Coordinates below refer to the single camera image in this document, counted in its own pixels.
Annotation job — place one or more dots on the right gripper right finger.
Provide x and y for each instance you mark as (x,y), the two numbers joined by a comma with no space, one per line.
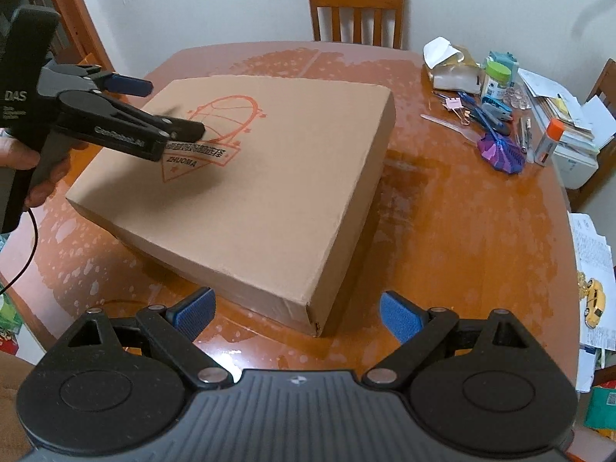
(420,333)

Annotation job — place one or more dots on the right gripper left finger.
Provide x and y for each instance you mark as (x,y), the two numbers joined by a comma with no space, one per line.
(171,331)

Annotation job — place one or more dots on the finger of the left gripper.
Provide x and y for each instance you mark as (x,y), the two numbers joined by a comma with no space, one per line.
(181,130)
(128,85)

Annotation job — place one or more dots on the brown cardboard box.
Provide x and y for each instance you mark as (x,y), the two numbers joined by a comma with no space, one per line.
(268,206)

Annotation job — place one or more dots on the purple folded fan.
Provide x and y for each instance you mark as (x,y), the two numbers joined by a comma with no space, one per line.
(500,151)

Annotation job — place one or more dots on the orange cap glue stick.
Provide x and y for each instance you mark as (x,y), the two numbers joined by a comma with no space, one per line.
(548,142)

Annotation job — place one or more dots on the tissue pack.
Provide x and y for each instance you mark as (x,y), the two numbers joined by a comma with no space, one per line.
(451,67)

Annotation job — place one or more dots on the small green lid bottle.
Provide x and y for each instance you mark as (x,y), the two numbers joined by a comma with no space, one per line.
(496,80)

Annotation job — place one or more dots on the stack of papers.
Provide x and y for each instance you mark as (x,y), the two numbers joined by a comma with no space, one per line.
(576,153)

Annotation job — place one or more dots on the wooden chair right back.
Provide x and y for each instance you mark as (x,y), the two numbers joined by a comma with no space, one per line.
(600,106)

